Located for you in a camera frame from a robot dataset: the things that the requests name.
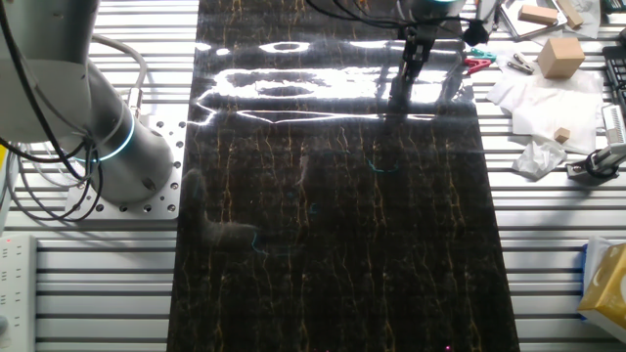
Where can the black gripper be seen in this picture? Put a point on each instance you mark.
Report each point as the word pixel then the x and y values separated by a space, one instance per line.
pixel 419 35

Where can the flat wooden block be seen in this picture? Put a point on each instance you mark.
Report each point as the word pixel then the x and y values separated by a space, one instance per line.
pixel 538 14

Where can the long wooden block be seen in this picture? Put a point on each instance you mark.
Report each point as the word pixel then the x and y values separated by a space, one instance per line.
pixel 572 13

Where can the red clothespin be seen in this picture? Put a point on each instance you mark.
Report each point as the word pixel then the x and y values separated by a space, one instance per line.
pixel 477 64

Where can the teal clothespin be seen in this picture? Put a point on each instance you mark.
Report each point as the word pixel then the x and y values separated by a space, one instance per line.
pixel 481 54

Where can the grey flat tray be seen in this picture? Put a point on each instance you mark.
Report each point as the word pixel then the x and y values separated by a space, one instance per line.
pixel 513 27

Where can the large wooden cube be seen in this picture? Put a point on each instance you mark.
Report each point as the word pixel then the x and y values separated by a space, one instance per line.
pixel 560 58

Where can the flat white tissue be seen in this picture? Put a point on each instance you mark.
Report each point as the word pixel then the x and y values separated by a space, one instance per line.
pixel 562 102

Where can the crumpled white tissue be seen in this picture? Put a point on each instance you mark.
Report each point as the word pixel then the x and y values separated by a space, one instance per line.
pixel 538 161

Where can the small wooden cube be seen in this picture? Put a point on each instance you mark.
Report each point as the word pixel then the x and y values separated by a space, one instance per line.
pixel 562 135

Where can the white paper sheet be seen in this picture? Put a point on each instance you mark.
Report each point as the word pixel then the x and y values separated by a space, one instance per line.
pixel 592 19

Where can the black keyboard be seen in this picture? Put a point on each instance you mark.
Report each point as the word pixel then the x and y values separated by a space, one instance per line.
pixel 617 73

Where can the black marble pattern mat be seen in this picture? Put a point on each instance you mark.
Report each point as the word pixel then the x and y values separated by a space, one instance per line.
pixel 318 269

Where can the yellow tissue box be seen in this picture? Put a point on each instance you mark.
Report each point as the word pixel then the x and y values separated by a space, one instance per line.
pixel 609 288
pixel 583 278

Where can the white power strip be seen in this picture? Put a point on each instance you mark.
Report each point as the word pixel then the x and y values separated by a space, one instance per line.
pixel 17 293

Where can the wrist camera with grey bracket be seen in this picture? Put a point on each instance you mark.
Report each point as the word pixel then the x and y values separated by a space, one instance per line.
pixel 475 33

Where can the silver camera pole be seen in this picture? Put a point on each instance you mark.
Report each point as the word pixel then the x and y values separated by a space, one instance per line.
pixel 577 171

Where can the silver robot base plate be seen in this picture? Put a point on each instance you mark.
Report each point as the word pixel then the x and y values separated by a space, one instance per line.
pixel 168 168

